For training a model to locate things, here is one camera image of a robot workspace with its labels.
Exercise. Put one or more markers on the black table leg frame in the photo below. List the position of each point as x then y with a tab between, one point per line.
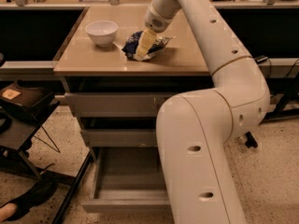
290	95

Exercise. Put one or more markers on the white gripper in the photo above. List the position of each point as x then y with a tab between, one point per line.
156	20

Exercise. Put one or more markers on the black shoe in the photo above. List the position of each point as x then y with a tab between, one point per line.
39	193

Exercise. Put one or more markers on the grey drawer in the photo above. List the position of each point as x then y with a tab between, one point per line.
128	179
116	104
119	137

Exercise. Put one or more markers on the grey top drawer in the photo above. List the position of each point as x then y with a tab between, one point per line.
116	104

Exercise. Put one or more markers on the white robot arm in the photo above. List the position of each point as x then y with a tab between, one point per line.
192	127

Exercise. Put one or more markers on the blue chip bag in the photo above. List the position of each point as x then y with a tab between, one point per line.
144	45

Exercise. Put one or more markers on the black power adapter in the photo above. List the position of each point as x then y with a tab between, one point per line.
260	59

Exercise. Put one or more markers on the grey middle drawer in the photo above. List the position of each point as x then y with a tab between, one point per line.
119	137

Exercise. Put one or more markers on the white bowl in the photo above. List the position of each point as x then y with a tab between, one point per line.
102	33

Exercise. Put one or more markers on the grey drawer cabinet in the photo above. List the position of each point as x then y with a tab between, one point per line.
86	67

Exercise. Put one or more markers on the black side cart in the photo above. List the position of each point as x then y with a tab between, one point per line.
24	110

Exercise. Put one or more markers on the grey bottom drawer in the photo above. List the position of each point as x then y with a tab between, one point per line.
128	179

